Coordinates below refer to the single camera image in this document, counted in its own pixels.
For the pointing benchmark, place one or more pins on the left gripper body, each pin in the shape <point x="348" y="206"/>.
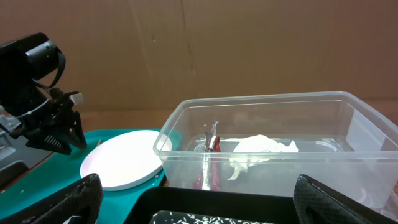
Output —
<point x="50" y="113"/>

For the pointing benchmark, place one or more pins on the black tray bin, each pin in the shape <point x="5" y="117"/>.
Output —
<point x="250" y="207"/>

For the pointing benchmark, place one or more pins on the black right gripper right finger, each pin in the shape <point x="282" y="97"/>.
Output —
<point x="317" y="203"/>

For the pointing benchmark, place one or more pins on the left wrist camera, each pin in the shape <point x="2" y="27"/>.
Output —
<point x="77" y="98"/>

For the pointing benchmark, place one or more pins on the clear plastic bin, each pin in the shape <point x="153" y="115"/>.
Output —
<point x="343" y="143"/>

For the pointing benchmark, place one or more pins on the spilled white rice pile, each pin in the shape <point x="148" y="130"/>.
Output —
<point x="169" y="217"/>

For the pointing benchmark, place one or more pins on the white napkin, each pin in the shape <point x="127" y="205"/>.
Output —
<point x="256" y="144"/>

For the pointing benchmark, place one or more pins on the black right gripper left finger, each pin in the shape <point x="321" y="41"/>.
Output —
<point x="78" y="202"/>

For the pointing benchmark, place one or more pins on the red snack wrapper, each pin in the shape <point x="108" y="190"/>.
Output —
<point x="209" y="178"/>

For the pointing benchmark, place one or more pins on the teal plastic tray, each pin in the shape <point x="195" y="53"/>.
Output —
<point x="60" y="171"/>

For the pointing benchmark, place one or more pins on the grey dishwasher rack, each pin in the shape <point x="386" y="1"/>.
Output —
<point x="16" y="157"/>

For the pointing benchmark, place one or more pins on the white round plate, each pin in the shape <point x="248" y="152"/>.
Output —
<point x="127" y="160"/>

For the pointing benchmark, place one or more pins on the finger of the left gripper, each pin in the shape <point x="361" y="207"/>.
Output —
<point x="54" y="140"/>
<point x="73" y="131"/>

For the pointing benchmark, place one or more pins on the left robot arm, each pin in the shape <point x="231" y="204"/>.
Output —
<point x="30" y="69"/>

